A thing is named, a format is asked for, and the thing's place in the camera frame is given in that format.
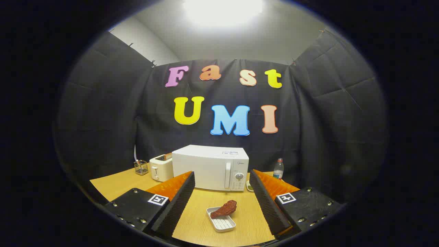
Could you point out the white bread toaster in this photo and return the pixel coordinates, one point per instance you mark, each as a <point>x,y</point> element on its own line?
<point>161,170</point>

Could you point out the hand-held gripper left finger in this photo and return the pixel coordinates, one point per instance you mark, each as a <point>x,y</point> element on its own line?
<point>178,200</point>

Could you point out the white rectangular dish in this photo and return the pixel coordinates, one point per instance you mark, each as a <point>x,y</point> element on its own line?
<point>223,225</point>

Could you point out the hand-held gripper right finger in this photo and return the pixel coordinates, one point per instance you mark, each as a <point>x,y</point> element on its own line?
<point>267,202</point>

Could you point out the toast slice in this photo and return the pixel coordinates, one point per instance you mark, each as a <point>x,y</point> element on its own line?
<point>168,156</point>

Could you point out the white divided dish with beans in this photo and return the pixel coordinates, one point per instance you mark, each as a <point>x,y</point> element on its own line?
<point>250,187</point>

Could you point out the brown meat piece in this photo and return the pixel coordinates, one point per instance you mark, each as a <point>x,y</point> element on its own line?
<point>224,209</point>

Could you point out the plastic bottle with red label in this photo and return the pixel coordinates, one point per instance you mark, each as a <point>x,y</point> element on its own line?
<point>278,171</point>

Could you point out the white toaster oven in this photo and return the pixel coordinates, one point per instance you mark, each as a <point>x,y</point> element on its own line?
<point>202,168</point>

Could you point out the black backdrop cloth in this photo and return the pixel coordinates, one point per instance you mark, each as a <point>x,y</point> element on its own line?
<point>103,120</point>

